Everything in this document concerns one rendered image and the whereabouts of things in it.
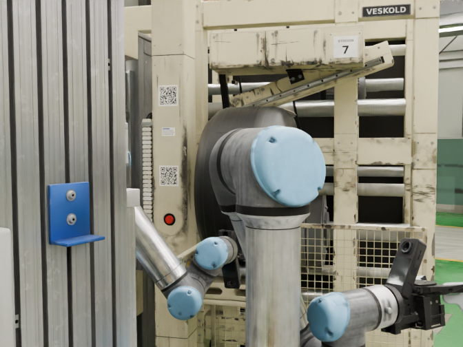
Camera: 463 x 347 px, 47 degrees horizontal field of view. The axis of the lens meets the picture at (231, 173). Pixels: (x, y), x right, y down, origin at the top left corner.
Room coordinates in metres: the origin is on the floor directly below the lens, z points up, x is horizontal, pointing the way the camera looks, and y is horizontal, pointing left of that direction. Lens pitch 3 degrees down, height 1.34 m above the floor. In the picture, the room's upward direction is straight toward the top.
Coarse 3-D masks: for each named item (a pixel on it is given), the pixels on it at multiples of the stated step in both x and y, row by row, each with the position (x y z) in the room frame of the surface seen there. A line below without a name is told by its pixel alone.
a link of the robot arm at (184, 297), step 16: (144, 224) 1.21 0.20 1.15; (144, 240) 1.20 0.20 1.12; (160, 240) 1.21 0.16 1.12; (144, 256) 1.20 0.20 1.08; (160, 256) 1.20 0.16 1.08; (160, 272) 1.19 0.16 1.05; (176, 272) 1.20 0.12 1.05; (160, 288) 1.21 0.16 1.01; (176, 288) 1.19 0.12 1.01; (192, 288) 1.19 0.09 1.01; (176, 304) 1.17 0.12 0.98; (192, 304) 1.17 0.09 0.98
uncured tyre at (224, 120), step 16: (224, 112) 1.86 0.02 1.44; (240, 112) 1.85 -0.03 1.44; (256, 112) 1.83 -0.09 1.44; (272, 112) 1.83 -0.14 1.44; (208, 128) 1.81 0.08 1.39; (224, 128) 1.78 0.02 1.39; (208, 144) 1.75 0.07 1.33; (208, 160) 1.72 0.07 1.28; (208, 176) 1.71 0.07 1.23; (208, 192) 1.70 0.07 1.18; (208, 208) 1.71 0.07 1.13; (208, 224) 1.72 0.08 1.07; (224, 224) 1.71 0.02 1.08
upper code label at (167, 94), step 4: (160, 88) 1.96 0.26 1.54; (164, 88) 1.95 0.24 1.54; (168, 88) 1.95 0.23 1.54; (172, 88) 1.95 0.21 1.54; (176, 88) 1.94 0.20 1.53; (160, 92) 1.96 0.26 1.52; (164, 92) 1.95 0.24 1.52; (168, 92) 1.95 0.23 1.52; (172, 92) 1.95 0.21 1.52; (176, 92) 1.94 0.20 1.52; (160, 96) 1.96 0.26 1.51; (164, 96) 1.95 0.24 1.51; (168, 96) 1.95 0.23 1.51; (172, 96) 1.95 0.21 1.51; (176, 96) 1.94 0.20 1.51; (160, 100) 1.96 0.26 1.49; (164, 100) 1.95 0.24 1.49; (168, 100) 1.95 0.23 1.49; (172, 100) 1.95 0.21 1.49; (176, 100) 1.94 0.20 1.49; (160, 104) 1.96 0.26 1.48; (164, 104) 1.95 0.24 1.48; (168, 104) 1.95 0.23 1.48; (172, 104) 1.95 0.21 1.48; (176, 104) 1.94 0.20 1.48
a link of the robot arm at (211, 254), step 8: (208, 240) 1.30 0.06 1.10; (216, 240) 1.31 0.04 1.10; (224, 240) 1.36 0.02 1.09; (200, 248) 1.30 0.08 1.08; (208, 248) 1.30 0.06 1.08; (216, 248) 1.29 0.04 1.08; (224, 248) 1.31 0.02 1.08; (232, 248) 1.38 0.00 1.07; (200, 256) 1.30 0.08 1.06; (208, 256) 1.30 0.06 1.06; (216, 256) 1.29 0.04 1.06; (224, 256) 1.30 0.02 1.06; (232, 256) 1.39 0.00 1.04; (200, 264) 1.30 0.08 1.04; (208, 264) 1.29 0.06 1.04; (216, 264) 1.29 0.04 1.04; (224, 264) 1.38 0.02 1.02; (208, 272) 1.32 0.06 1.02; (216, 272) 1.33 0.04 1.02
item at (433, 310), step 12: (420, 288) 0.97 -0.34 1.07; (396, 300) 0.94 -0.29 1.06; (408, 300) 0.97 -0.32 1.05; (420, 300) 0.97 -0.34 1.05; (432, 300) 0.98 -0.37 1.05; (408, 312) 0.97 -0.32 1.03; (420, 312) 0.97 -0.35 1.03; (432, 312) 0.98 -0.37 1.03; (444, 312) 0.99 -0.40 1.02; (396, 324) 0.94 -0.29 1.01; (408, 324) 0.98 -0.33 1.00; (420, 324) 0.97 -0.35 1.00; (432, 324) 0.98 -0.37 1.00; (444, 324) 0.98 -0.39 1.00
